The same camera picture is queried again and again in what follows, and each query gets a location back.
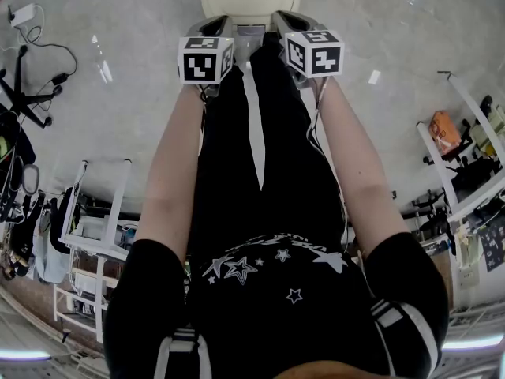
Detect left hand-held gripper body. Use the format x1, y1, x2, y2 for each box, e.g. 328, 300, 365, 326
177, 35, 235, 100

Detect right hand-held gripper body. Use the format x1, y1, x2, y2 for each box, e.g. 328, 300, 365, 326
283, 28, 346, 92

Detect person's left forearm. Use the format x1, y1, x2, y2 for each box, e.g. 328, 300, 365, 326
135, 81, 208, 258

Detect person's right forearm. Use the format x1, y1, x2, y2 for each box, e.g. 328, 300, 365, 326
311, 75, 412, 258

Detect person's black trousers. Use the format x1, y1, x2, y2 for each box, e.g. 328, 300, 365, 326
188, 33, 350, 252

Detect orange bag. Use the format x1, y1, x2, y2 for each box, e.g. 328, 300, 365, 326
428, 111, 463, 156

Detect white power strip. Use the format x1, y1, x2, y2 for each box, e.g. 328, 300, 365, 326
9, 4, 37, 28

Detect beige equipment box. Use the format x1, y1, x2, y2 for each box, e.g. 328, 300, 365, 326
469, 118, 500, 158

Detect black bag with green patch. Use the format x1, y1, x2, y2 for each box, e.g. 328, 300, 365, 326
0, 107, 39, 228

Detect black hanging jacket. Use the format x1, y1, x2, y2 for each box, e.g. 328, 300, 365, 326
49, 186, 83, 252

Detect light blue cloth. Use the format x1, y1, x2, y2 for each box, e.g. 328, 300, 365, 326
33, 227, 73, 284

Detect black-and-white patterned sheet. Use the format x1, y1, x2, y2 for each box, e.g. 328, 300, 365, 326
478, 223, 505, 272

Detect person's black star-print shirt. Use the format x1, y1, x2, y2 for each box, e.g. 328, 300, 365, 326
102, 231, 451, 379

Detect long ceiling light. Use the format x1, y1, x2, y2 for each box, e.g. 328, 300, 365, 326
0, 349, 52, 362
440, 336, 505, 351

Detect white shelving frame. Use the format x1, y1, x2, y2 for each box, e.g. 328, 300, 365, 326
416, 71, 505, 224

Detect white workbench frame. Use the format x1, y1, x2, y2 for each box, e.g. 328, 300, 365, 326
53, 158, 133, 343

